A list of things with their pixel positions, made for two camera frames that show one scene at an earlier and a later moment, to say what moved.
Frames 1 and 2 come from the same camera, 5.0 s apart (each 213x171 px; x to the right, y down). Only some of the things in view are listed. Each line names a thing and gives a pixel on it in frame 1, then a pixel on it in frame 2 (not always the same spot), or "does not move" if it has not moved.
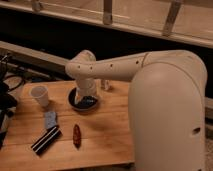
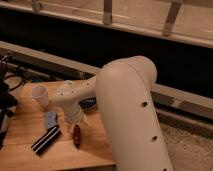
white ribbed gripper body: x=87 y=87 to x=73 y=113
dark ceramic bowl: x=86 y=103 does not move
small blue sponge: x=50 y=119 does not move
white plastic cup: x=41 y=94 does not move
